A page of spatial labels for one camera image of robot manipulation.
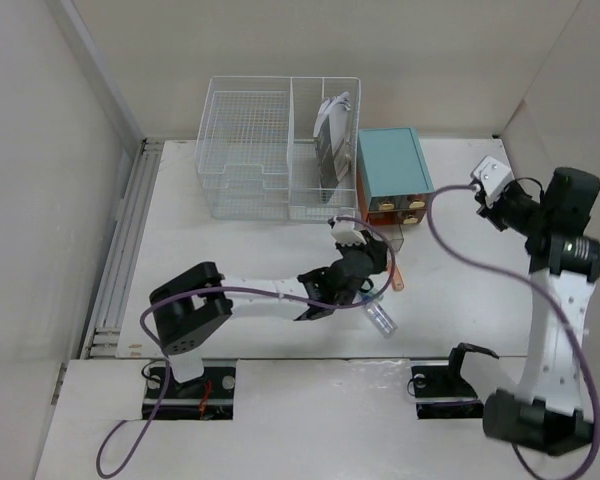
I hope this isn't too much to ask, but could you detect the orange highlighter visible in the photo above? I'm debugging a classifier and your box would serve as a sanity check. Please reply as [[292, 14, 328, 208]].
[[391, 265, 405, 292]]

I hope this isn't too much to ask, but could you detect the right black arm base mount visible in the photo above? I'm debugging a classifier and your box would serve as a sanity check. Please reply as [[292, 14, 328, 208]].
[[406, 342, 499, 420]]

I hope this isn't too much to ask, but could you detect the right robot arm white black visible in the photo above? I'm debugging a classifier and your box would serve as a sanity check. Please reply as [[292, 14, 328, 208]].
[[476, 167, 600, 457]]

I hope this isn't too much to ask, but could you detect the aluminium rail frame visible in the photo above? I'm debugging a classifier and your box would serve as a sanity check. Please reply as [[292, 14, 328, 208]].
[[77, 138, 164, 360]]

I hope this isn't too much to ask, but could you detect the grey white manual booklet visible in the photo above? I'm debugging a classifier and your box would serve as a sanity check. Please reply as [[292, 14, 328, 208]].
[[313, 91, 351, 204]]

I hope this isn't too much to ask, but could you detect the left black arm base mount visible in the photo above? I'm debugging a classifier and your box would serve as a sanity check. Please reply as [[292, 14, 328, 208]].
[[141, 362, 236, 421]]

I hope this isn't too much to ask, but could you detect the clear bottle blue cap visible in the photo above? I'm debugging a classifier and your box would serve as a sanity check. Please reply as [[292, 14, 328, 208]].
[[361, 295, 398, 339]]

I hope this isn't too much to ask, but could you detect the white wire desk organizer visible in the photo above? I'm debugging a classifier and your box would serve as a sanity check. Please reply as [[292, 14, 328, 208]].
[[194, 76, 361, 223]]

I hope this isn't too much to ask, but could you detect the teal orange drawer box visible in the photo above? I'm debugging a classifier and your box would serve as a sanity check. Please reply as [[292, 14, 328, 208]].
[[356, 127, 434, 226]]

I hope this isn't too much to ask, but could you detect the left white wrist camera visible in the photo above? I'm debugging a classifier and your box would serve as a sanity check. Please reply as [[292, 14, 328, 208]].
[[328, 213, 367, 247]]

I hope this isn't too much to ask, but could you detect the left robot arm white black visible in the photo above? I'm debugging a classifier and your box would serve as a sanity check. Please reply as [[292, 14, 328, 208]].
[[149, 237, 395, 397]]

